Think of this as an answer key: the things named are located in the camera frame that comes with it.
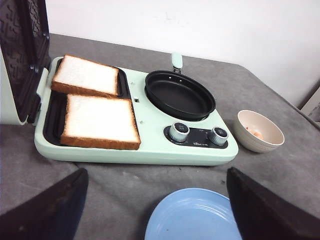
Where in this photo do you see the white bread slice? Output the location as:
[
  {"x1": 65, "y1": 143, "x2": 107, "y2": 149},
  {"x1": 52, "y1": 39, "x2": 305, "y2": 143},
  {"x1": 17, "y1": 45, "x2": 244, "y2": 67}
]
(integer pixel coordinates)
[
  {"x1": 51, "y1": 54, "x2": 119, "y2": 98},
  {"x1": 60, "y1": 94, "x2": 141, "y2": 150}
]

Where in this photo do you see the mint green sandwich maker lid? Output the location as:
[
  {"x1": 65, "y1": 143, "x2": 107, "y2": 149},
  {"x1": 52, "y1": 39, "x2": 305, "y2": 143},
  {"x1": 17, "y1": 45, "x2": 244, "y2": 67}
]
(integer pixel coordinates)
[{"x1": 0, "y1": 0, "x2": 51, "y2": 125}]

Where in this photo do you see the blue plastic plate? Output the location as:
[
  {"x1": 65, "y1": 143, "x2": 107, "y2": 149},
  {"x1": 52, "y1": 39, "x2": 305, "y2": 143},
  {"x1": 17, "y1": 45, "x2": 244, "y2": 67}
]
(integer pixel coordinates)
[{"x1": 144, "y1": 188, "x2": 242, "y2": 240}]

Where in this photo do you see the silver left control knob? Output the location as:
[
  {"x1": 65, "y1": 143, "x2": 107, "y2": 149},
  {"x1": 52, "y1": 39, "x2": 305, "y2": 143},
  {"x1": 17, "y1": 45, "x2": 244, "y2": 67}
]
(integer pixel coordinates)
[{"x1": 168, "y1": 122, "x2": 190, "y2": 143}]

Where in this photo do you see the grey table cloth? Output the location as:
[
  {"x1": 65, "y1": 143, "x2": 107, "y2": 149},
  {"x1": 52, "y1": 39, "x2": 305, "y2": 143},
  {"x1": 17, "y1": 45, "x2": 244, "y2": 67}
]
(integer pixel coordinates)
[{"x1": 0, "y1": 32, "x2": 320, "y2": 240}]

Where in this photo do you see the black frying pan mint handle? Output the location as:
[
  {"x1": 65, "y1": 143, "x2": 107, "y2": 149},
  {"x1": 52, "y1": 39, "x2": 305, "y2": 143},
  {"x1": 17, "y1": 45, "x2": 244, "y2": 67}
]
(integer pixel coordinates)
[{"x1": 144, "y1": 52, "x2": 216, "y2": 122}]

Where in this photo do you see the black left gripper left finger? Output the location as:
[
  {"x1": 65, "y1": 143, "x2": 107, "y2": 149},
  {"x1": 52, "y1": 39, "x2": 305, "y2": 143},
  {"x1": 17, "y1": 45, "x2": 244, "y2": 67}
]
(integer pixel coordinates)
[{"x1": 0, "y1": 168, "x2": 89, "y2": 240}]

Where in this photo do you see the mint green breakfast maker base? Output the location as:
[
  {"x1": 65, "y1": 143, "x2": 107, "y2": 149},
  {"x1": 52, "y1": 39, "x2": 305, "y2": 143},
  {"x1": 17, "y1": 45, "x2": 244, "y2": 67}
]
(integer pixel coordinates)
[{"x1": 34, "y1": 57, "x2": 239, "y2": 166}]

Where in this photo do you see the silver right control knob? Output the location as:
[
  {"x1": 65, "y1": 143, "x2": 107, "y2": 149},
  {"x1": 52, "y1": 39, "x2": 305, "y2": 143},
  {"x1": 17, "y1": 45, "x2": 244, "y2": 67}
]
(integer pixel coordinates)
[{"x1": 208, "y1": 126, "x2": 229, "y2": 146}]

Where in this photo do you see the beige ribbed bowl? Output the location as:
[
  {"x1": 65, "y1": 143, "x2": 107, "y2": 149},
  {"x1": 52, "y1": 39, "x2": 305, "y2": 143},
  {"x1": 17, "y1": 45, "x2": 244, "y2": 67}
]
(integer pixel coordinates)
[{"x1": 233, "y1": 110, "x2": 285, "y2": 153}]

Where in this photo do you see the cardboard box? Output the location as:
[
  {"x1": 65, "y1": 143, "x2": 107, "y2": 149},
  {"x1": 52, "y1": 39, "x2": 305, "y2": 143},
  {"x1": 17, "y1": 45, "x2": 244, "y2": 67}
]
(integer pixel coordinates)
[{"x1": 300, "y1": 87, "x2": 320, "y2": 125}]

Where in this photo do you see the silver control knob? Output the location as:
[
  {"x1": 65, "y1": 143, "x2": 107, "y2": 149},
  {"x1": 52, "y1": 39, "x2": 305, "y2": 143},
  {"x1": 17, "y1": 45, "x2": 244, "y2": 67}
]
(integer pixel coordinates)
[
  {"x1": 208, "y1": 126, "x2": 229, "y2": 146},
  {"x1": 168, "y1": 122, "x2": 190, "y2": 143}
]

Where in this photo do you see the pink cooked shrimp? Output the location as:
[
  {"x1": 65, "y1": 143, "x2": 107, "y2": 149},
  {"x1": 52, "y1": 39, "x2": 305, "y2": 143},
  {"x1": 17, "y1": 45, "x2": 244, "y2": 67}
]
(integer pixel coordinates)
[{"x1": 245, "y1": 127, "x2": 264, "y2": 140}]

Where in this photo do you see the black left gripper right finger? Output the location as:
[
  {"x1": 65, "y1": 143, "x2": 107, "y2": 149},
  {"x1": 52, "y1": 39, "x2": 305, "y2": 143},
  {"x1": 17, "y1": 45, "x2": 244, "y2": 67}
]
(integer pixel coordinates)
[{"x1": 226, "y1": 167, "x2": 320, "y2": 240}]

